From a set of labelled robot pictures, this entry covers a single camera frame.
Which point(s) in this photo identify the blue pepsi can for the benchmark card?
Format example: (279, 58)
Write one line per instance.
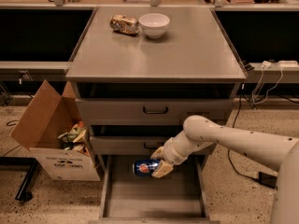
(145, 167)

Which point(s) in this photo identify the black power adapter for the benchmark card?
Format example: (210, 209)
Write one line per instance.
(267, 180)

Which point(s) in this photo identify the grey middle drawer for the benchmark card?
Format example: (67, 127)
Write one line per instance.
(130, 145)

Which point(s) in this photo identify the grey top drawer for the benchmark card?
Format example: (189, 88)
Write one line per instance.
(125, 111)

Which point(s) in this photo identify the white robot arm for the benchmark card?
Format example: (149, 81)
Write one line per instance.
(277, 152)

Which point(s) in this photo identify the crumpled gold snack bag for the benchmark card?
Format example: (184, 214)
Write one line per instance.
(125, 25)

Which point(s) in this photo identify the grey drawer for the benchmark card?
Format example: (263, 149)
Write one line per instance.
(130, 145)
(178, 198)
(125, 111)

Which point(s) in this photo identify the grey bottom drawer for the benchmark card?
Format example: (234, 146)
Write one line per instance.
(178, 198)

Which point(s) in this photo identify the grey drawer cabinet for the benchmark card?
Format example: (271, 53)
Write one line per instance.
(192, 60)

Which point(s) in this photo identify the white ceramic bowl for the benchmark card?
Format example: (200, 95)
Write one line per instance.
(154, 25)

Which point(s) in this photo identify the cardboard box with trash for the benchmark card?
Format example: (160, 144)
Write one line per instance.
(48, 115)

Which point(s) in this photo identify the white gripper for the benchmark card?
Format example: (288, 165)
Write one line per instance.
(170, 153)

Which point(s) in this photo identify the white power strip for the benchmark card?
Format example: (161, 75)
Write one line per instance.
(288, 64)

